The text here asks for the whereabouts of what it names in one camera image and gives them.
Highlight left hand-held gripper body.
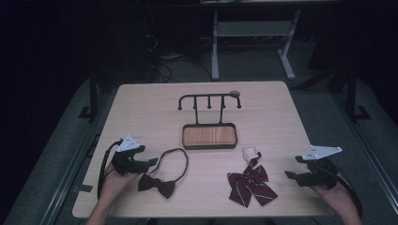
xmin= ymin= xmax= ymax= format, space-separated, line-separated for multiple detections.
xmin=111 ymin=134 xmax=151 ymax=176

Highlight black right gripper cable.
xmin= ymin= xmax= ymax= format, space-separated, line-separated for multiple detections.
xmin=328 ymin=171 xmax=364 ymax=218

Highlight person's right hand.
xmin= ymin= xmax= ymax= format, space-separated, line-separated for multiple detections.
xmin=312 ymin=173 xmax=356 ymax=217

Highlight black floor cables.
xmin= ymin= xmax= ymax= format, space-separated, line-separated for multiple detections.
xmin=144 ymin=17 xmax=214 ymax=84

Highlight black metal stand leg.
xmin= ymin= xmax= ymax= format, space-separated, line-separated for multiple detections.
xmin=77 ymin=69 xmax=100 ymax=122
xmin=344 ymin=66 xmax=373 ymax=123

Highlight black bow tie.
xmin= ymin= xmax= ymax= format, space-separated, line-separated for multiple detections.
xmin=137 ymin=147 xmax=190 ymax=200

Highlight person's left hand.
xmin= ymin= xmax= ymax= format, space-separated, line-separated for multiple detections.
xmin=100 ymin=162 xmax=139 ymax=203

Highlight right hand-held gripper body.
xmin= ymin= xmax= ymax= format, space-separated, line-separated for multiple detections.
xmin=296 ymin=144 xmax=344 ymax=190

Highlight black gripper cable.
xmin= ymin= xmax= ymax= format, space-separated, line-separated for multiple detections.
xmin=328 ymin=171 xmax=364 ymax=218
xmin=96 ymin=139 xmax=124 ymax=201

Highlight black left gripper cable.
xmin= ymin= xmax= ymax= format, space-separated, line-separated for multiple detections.
xmin=96 ymin=139 xmax=124 ymax=201

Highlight dark red striped bow tie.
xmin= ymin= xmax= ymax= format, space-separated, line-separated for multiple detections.
xmin=226 ymin=144 xmax=279 ymax=209

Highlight black hook rack wooden tray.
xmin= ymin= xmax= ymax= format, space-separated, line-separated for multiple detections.
xmin=177 ymin=93 xmax=242 ymax=151

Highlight dark tape piece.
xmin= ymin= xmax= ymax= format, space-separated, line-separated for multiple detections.
xmin=75 ymin=184 xmax=95 ymax=194

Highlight white metal stand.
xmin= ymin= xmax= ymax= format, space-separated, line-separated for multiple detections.
xmin=210 ymin=8 xmax=302 ymax=82

